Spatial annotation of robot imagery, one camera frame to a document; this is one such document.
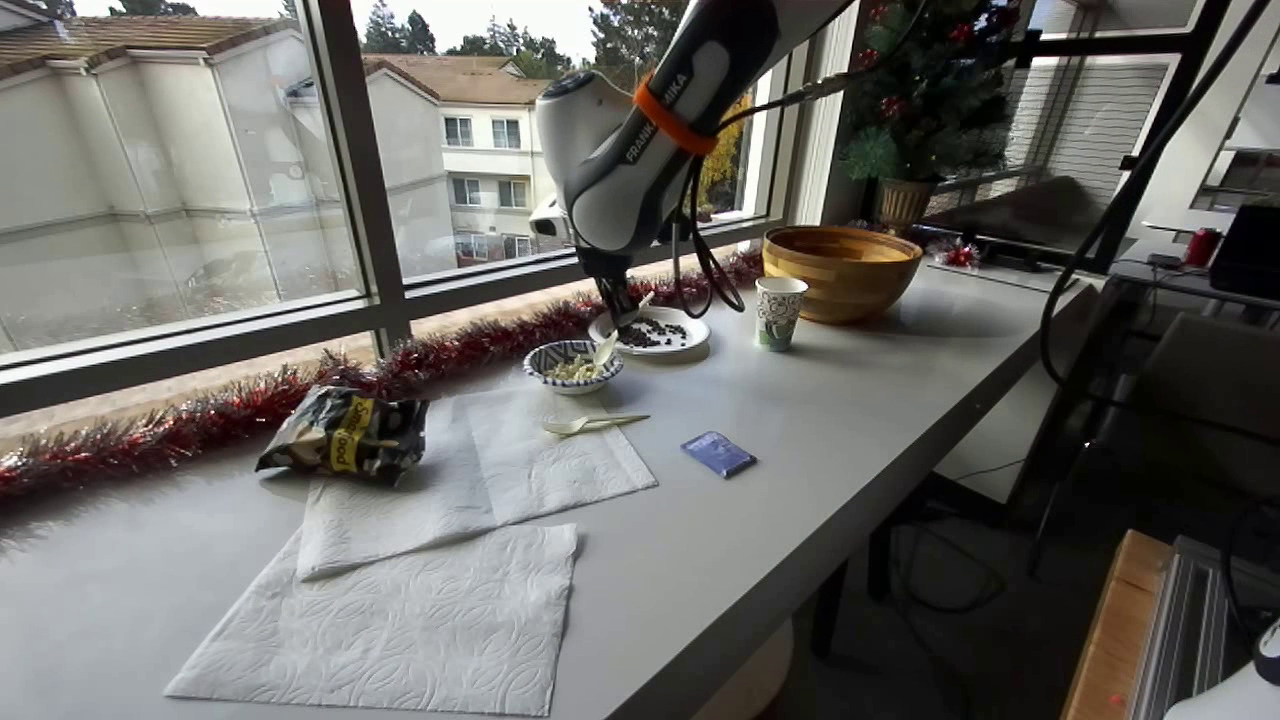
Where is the blue packet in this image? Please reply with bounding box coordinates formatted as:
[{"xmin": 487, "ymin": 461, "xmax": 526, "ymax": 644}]
[{"xmin": 676, "ymin": 427, "xmax": 759, "ymax": 483}]

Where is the dark window frame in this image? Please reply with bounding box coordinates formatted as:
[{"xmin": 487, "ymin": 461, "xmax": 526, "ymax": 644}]
[{"xmin": 0, "ymin": 0, "xmax": 863, "ymax": 422}]

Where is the black partition frame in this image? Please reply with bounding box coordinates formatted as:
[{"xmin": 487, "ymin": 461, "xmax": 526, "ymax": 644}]
[{"xmin": 992, "ymin": 0, "xmax": 1234, "ymax": 276}]

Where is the cream plastic fork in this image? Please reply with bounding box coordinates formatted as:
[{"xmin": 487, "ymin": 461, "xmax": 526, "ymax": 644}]
[{"xmin": 540, "ymin": 408, "xmax": 656, "ymax": 440}]

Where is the patterned paper cup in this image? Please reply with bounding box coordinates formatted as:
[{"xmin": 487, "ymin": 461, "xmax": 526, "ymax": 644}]
[{"xmin": 753, "ymin": 271, "xmax": 811, "ymax": 355}]

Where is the large wooden bowl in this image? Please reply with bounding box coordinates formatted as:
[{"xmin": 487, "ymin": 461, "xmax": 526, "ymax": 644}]
[{"xmin": 755, "ymin": 220, "xmax": 929, "ymax": 330}]

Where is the black monitor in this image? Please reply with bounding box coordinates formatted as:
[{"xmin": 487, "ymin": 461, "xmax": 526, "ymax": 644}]
[{"xmin": 1203, "ymin": 198, "xmax": 1280, "ymax": 306}]

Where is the red ribbon bow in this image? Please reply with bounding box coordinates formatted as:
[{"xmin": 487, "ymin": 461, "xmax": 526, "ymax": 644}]
[{"xmin": 936, "ymin": 235, "xmax": 988, "ymax": 271}]

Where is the white plate with dark food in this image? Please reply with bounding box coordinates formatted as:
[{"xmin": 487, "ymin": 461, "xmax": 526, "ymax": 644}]
[{"xmin": 582, "ymin": 306, "xmax": 711, "ymax": 359}]

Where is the red tinsel garland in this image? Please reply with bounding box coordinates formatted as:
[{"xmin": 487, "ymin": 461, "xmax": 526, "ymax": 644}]
[{"xmin": 0, "ymin": 244, "xmax": 768, "ymax": 514}]

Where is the round tan stool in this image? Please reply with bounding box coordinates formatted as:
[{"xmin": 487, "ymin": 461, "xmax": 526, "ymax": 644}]
[{"xmin": 691, "ymin": 617, "xmax": 799, "ymax": 720}]

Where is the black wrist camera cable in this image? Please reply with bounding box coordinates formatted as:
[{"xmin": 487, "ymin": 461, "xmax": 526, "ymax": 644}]
[{"xmin": 658, "ymin": 0, "xmax": 945, "ymax": 326}]

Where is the black floor cable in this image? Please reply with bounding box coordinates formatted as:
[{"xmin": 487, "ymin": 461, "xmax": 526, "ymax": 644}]
[{"xmin": 870, "ymin": 514, "xmax": 1014, "ymax": 620}]

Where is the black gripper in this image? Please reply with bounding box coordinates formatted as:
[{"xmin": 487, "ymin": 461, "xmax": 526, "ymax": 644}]
[{"xmin": 578, "ymin": 235, "xmax": 648, "ymax": 341}]

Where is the small patterned bowl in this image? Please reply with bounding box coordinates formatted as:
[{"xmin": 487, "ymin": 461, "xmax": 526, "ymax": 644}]
[{"xmin": 520, "ymin": 338, "xmax": 629, "ymax": 400}]

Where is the aluminium rail frame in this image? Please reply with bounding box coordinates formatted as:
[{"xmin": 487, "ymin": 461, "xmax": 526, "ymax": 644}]
[{"xmin": 1132, "ymin": 531, "xmax": 1280, "ymax": 720}]

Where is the white apartment building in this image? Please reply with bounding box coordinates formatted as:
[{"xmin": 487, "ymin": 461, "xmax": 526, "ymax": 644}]
[{"xmin": 359, "ymin": 52, "xmax": 644, "ymax": 276}]

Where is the folded white paper towel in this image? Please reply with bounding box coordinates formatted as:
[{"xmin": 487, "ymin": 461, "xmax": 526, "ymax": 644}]
[{"xmin": 290, "ymin": 390, "xmax": 658, "ymax": 583}]

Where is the wooden board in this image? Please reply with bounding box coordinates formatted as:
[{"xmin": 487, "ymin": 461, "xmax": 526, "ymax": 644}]
[{"xmin": 1060, "ymin": 530, "xmax": 1176, "ymax": 720}]

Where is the dark chair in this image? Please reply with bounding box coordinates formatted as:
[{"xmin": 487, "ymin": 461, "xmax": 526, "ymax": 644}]
[{"xmin": 1052, "ymin": 311, "xmax": 1280, "ymax": 575}]

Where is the crumpled snack bag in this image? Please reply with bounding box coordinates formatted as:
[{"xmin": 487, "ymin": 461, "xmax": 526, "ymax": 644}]
[{"xmin": 251, "ymin": 380, "xmax": 433, "ymax": 488}]

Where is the large white paper towel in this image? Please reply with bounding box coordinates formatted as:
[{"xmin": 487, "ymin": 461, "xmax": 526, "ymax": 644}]
[{"xmin": 164, "ymin": 519, "xmax": 582, "ymax": 720}]

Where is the yellow leaved tree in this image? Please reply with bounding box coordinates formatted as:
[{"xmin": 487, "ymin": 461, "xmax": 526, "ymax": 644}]
[{"xmin": 697, "ymin": 89, "xmax": 755, "ymax": 220}]

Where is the red cup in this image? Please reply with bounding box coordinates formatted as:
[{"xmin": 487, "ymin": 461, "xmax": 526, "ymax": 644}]
[{"xmin": 1180, "ymin": 225, "xmax": 1229, "ymax": 271}]

